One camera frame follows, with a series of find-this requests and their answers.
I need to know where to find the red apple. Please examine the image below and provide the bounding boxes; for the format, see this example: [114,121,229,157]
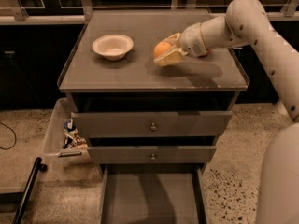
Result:
[199,49,212,58]

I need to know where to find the grey middle drawer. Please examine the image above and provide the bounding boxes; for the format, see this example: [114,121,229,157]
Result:
[88,146,216,164]

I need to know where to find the grey top drawer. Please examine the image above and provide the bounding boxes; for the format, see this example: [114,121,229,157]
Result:
[71,111,232,138]

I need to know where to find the snack packets in bin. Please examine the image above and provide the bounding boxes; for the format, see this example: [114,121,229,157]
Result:
[63,118,88,150]

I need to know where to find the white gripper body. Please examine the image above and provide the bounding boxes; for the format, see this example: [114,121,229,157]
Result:
[178,23,208,58]

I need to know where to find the metal railing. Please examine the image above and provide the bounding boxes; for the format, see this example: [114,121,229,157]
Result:
[0,0,299,26]

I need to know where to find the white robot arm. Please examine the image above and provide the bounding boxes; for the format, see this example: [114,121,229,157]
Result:
[153,0,299,224]

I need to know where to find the black cable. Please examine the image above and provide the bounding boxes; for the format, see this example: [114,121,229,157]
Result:
[0,121,18,151]

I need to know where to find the orange fruit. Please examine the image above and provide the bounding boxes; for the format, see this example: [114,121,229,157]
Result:
[153,41,172,58]

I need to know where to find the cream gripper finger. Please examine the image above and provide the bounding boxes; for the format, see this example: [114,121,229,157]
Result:
[154,46,187,66]
[164,33,181,47]

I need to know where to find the grey bottom drawer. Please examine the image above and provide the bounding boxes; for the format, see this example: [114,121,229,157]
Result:
[98,164,209,224]

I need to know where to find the grey drawer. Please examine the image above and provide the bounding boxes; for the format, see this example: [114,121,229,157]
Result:
[88,146,216,164]
[98,164,209,224]
[71,111,232,138]

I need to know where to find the black metal bar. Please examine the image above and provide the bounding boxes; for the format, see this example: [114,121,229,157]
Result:
[0,157,48,224]

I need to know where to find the white bowl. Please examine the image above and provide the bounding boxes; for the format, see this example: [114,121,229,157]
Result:
[92,35,134,61]

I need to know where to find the grey drawer cabinet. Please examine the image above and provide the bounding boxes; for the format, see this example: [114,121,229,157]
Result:
[57,9,251,224]

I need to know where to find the clear plastic bin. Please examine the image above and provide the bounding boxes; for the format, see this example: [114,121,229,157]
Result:
[43,98,91,166]

